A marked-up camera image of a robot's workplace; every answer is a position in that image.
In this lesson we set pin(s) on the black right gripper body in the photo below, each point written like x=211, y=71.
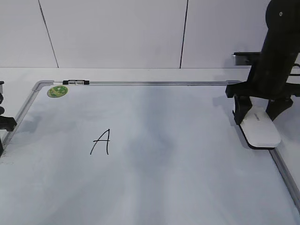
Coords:
x=266, y=85

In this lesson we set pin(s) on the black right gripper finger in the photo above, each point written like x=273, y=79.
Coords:
x=277, y=106
x=242, y=104

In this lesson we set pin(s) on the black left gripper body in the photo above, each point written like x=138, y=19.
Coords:
x=6, y=123

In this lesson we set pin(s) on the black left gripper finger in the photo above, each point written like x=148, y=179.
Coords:
x=1, y=141

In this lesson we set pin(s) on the white board eraser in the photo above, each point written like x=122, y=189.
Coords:
x=259, y=130

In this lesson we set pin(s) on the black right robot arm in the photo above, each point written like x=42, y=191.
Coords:
x=281, y=46

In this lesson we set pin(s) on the round green magnet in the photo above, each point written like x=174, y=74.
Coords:
x=57, y=91

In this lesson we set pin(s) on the white board with aluminium frame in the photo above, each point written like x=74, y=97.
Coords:
x=137, y=154

